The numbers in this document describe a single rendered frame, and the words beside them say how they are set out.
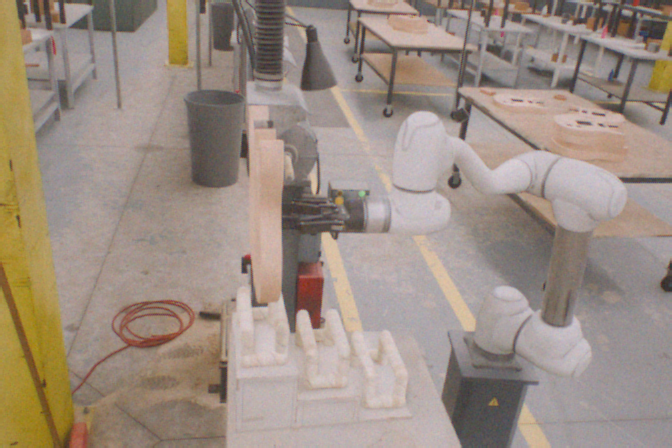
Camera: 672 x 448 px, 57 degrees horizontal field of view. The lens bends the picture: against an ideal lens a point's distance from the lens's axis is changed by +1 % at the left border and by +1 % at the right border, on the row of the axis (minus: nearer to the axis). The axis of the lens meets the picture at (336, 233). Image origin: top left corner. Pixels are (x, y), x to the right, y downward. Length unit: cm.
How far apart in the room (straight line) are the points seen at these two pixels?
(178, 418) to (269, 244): 184
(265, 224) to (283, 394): 47
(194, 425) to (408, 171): 189
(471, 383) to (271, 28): 140
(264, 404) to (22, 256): 108
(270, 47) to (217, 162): 310
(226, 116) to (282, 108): 302
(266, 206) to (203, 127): 386
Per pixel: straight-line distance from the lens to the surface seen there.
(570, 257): 192
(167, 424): 297
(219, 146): 511
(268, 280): 128
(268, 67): 215
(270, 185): 119
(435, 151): 137
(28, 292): 235
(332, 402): 157
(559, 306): 204
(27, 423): 272
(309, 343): 154
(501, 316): 218
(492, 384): 229
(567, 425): 330
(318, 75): 210
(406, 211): 140
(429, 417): 169
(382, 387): 173
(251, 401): 153
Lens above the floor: 206
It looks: 27 degrees down
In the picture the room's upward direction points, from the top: 6 degrees clockwise
